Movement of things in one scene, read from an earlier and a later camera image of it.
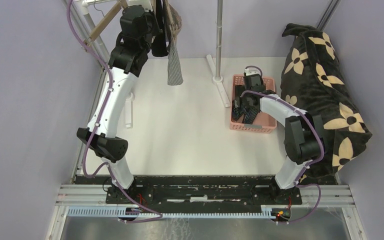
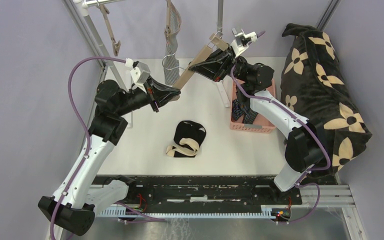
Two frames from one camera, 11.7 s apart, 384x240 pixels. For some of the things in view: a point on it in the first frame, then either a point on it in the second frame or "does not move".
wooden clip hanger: (153, 3) -> (216, 39)
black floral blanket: (313, 80) does not move
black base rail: (197, 192) does not move
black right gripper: (243, 97) -> (216, 67)
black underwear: (160, 47) -> (188, 137)
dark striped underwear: (249, 113) does not move
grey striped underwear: (174, 73) does not move
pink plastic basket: (262, 123) does not move
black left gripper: (150, 14) -> (161, 94)
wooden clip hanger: (120, 5) -> (116, 43)
